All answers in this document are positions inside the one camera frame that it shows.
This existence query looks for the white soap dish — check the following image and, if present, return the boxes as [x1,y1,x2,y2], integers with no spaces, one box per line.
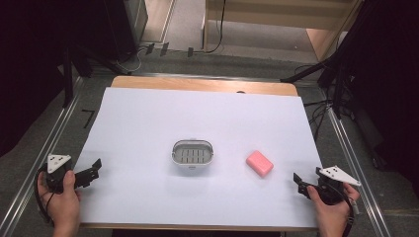
[170,138,214,169]

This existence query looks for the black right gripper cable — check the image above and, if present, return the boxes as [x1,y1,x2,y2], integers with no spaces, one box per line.
[340,184,358,237]

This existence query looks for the black curtain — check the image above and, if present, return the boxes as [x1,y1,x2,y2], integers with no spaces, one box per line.
[324,0,419,200]
[0,0,149,159]

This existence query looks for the black floor cables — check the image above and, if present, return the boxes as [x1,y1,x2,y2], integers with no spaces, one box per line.
[302,63,340,141]

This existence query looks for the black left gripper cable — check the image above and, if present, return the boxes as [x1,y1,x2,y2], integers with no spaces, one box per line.
[34,162,56,225]

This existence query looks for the white floor cable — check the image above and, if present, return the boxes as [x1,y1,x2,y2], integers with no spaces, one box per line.
[115,45,147,74]

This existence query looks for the white table sheet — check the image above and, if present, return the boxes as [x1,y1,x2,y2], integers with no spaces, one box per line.
[78,86,323,229]

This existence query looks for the light wooden cabinet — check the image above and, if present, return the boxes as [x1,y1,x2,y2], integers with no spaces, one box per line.
[201,0,365,62]

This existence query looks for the metal floor rail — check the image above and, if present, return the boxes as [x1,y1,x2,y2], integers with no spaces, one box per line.
[0,76,87,237]
[320,88,393,237]

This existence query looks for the black tripod stand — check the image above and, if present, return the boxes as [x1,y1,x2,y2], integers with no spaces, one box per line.
[280,48,355,119]

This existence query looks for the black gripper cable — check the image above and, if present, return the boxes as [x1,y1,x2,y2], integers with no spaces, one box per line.
[340,184,358,237]
[34,162,56,225]

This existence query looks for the person's left hand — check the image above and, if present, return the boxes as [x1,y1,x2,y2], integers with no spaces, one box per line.
[37,170,82,232]

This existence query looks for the black metal stand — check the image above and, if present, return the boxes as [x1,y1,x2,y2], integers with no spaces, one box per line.
[60,42,136,109]

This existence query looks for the person's right hand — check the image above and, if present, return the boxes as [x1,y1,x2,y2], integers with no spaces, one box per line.
[305,182,361,233]

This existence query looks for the black hanging cable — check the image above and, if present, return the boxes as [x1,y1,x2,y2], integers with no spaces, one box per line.
[201,0,227,54]

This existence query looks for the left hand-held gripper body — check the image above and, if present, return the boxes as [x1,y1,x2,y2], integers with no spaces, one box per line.
[43,153,87,195]

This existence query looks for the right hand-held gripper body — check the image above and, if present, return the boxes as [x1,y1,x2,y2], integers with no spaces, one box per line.
[305,165,362,205]

